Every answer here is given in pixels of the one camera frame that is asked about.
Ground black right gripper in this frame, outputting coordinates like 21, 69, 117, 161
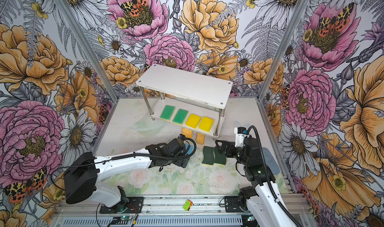
214, 140, 250, 166

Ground blue cellulose sponge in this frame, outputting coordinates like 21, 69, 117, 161
185, 143, 196, 159

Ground yellow sponge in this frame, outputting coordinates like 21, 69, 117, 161
199, 116, 214, 132
186, 114, 201, 129

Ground green scrub sponge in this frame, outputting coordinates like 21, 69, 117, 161
160, 105, 176, 120
173, 109, 189, 125

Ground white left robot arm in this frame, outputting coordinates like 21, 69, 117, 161
64, 134, 197, 212

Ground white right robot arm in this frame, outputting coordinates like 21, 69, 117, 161
215, 137, 301, 227

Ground white two-tier shelf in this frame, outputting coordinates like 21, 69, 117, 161
136, 64, 233, 138

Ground dark green scouring sponge right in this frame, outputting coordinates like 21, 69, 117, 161
214, 149, 227, 166

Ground dark green scouring sponge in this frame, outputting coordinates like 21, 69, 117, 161
214, 149, 227, 166
202, 146, 215, 165

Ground dark green scouring sponge left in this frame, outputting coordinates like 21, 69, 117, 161
202, 146, 215, 165

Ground orange cellulose sponge left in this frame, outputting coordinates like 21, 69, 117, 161
182, 128, 193, 138

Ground orange cellulose sponge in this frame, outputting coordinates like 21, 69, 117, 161
182, 128, 193, 138
196, 133, 205, 145

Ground orange cellulose sponge right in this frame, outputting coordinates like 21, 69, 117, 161
196, 133, 205, 145

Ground green orange small block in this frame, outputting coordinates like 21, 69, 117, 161
183, 200, 193, 211

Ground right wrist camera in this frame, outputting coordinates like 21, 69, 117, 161
234, 127, 249, 147

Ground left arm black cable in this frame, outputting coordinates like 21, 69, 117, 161
50, 137, 198, 192

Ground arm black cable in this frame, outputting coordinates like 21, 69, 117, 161
246, 125, 302, 227
50, 137, 198, 192

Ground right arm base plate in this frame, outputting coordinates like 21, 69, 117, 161
224, 196, 248, 213

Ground aluminium front rail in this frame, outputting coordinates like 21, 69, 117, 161
54, 194, 310, 217

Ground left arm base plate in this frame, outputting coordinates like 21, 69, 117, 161
99, 197, 144, 214

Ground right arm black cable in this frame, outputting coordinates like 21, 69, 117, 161
246, 125, 302, 227

